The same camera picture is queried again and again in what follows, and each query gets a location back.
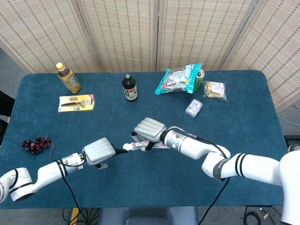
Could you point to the yellow-capped tea bottle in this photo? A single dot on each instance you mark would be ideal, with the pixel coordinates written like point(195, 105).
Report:
point(70, 80)

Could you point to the teal snack bag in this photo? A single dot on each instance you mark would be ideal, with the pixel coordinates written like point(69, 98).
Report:
point(175, 80)

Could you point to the black floor object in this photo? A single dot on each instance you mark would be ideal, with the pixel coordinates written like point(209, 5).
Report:
point(4, 105)

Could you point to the floral white toothpaste tube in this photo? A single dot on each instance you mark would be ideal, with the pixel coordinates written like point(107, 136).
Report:
point(139, 144)

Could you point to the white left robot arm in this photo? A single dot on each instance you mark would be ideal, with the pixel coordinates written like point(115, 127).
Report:
point(44, 174)

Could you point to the green energy drink can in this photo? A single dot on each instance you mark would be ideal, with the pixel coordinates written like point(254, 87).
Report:
point(200, 78)

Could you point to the dark red tea bottle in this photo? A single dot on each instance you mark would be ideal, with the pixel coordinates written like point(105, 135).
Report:
point(129, 90)

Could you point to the grey floor device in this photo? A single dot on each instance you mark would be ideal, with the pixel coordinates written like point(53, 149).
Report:
point(293, 144)

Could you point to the woven bamboo screen panel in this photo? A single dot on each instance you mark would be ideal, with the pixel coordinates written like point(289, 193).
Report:
point(201, 30)
point(122, 35)
point(42, 32)
point(274, 47)

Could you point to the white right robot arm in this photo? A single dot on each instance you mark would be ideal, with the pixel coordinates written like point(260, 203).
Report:
point(255, 167)

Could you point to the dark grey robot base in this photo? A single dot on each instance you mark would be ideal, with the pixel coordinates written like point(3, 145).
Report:
point(147, 215)

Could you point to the razor in yellow blister pack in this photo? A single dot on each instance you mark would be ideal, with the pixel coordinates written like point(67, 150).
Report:
point(77, 103)

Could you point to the blue tablecloth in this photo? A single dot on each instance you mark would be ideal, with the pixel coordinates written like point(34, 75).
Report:
point(140, 182)

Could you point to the bread in clear wrapper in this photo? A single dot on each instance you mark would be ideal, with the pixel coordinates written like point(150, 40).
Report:
point(214, 90)

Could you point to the dark red grape bunch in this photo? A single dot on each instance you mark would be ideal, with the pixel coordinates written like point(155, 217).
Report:
point(35, 144)

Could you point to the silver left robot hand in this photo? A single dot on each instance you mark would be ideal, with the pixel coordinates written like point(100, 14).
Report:
point(98, 151)

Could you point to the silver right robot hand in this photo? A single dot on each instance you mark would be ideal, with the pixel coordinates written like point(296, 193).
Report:
point(150, 129)

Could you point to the clear purple floss box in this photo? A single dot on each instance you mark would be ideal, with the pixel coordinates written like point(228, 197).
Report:
point(194, 108)

